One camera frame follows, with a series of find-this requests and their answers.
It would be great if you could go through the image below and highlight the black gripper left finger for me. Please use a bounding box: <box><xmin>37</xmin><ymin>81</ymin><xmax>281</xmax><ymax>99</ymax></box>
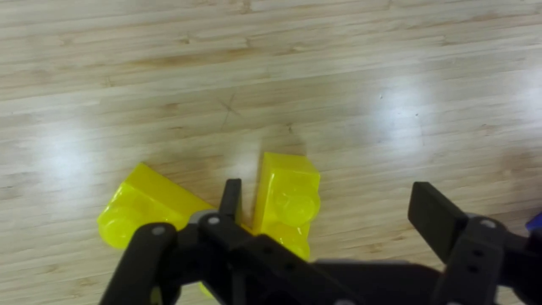
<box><xmin>100</xmin><ymin>177</ymin><xmax>340</xmax><ymax>305</ymax></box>

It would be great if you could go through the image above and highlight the yellow three-stud Lego brick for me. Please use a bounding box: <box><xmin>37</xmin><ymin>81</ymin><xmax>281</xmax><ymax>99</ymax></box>
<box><xmin>249</xmin><ymin>150</ymin><xmax>322</xmax><ymax>262</ymax></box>

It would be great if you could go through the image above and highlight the yellow four-stud Lego brick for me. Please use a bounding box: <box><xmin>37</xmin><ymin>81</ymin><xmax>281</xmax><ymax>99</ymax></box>
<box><xmin>95</xmin><ymin>160</ymin><xmax>216</xmax><ymax>252</ymax></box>

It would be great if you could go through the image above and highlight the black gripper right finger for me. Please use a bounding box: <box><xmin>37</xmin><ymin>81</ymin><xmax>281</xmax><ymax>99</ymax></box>
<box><xmin>406</xmin><ymin>179</ymin><xmax>542</xmax><ymax>305</ymax></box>

